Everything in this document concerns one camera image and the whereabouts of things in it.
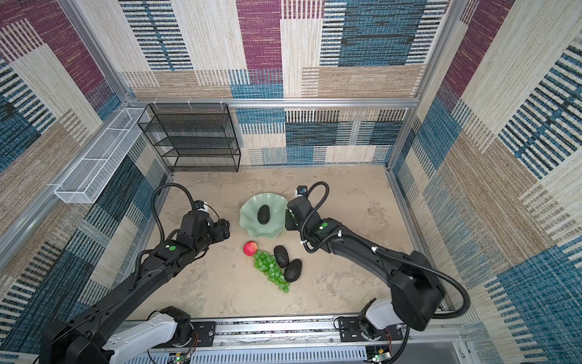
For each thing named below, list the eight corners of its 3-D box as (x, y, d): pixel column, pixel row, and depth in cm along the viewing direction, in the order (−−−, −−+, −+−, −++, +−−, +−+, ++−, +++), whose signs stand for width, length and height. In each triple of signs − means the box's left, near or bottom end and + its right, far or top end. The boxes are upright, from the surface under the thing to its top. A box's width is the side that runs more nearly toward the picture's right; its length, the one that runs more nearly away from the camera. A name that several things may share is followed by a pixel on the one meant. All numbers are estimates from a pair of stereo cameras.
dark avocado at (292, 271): (282, 280, 86) (282, 275, 82) (292, 260, 91) (292, 255, 87) (295, 286, 84) (294, 281, 81) (304, 265, 89) (304, 260, 85)
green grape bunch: (251, 263, 90) (249, 258, 86) (263, 251, 93) (262, 246, 89) (284, 295, 82) (283, 292, 79) (296, 281, 85) (296, 277, 82)
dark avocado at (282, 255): (279, 269, 86) (279, 267, 85) (273, 248, 92) (272, 246, 90) (291, 265, 87) (291, 263, 86) (284, 245, 93) (284, 242, 91)
